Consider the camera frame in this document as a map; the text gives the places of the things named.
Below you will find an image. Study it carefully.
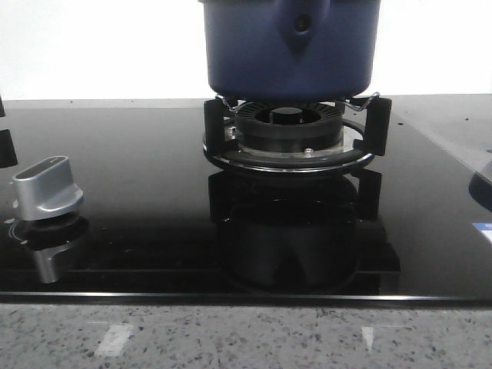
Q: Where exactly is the black left burner grate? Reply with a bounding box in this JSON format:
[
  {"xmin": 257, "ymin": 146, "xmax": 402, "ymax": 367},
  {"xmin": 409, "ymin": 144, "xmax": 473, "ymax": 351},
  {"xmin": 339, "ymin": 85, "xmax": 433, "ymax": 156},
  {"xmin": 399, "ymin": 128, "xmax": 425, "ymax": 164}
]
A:
[{"xmin": 0, "ymin": 95, "xmax": 18, "ymax": 169}]

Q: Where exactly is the silver stove control knob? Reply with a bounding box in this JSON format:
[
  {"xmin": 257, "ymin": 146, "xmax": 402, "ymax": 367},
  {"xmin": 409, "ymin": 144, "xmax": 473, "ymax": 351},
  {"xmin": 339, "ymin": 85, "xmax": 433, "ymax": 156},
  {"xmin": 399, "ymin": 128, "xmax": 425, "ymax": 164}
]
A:
[{"xmin": 12, "ymin": 155, "xmax": 84, "ymax": 221}]

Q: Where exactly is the blue cooking pot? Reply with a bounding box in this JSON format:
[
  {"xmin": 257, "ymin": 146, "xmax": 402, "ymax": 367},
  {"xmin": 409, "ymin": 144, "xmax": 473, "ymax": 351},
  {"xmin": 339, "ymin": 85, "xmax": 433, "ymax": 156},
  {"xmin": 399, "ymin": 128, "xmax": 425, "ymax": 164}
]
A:
[{"xmin": 202, "ymin": 0, "xmax": 381, "ymax": 102}]

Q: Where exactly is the blue white label sticker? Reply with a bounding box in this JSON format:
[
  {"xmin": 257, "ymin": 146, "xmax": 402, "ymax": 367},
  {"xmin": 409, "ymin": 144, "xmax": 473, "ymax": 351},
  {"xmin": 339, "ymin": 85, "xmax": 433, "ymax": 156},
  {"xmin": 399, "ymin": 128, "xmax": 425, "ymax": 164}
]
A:
[{"xmin": 473, "ymin": 222, "xmax": 492, "ymax": 244}]

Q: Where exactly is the black glass cooktop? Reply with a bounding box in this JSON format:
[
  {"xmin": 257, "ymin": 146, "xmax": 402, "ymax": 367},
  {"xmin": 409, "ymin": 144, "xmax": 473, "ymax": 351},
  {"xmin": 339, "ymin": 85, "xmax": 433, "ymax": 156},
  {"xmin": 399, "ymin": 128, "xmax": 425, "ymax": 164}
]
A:
[{"xmin": 1, "ymin": 96, "xmax": 491, "ymax": 307}]

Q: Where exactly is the black pot support grate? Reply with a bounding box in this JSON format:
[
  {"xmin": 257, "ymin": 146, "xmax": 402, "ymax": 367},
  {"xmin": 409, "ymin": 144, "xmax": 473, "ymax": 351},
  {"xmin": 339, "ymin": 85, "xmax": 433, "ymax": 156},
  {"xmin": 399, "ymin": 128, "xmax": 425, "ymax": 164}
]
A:
[{"xmin": 203, "ymin": 93, "xmax": 392, "ymax": 175}]

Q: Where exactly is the black gas burner head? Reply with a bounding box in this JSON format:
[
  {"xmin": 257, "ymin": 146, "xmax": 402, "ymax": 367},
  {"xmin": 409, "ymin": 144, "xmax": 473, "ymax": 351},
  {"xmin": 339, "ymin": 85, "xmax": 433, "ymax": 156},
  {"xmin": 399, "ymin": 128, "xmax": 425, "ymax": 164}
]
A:
[{"xmin": 235, "ymin": 102, "xmax": 343, "ymax": 152}]

